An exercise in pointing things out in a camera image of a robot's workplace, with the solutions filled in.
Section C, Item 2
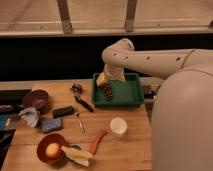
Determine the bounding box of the dark red grape bunch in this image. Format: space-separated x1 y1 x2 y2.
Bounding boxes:
102 83 113 101

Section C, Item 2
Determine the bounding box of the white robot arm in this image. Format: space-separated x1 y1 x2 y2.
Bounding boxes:
98 38 213 171

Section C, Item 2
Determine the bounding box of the white paper cup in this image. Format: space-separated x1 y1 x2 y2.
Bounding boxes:
110 117 128 138

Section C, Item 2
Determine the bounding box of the green plastic tray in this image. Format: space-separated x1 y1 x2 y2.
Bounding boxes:
92 73 144 107

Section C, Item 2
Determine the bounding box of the black rectangular block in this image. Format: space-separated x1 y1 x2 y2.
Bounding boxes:
52 106 74 118

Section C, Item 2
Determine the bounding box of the orange carrot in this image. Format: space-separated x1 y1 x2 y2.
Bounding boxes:
89 130 108 155

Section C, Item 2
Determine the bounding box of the dark purple bowl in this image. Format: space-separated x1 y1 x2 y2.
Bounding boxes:
22 90 49 110

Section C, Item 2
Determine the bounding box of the blue sponge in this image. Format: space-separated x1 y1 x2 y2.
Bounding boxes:
41 118 63 134

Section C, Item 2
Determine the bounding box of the crumpled white cloth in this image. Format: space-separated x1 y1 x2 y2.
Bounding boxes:
18 107 40 128

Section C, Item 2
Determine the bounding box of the yellow round fruit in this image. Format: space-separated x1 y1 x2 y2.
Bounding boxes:
45 143 60 159

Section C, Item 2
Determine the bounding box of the orange bowl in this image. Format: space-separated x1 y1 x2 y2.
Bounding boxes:
37 133 66 164

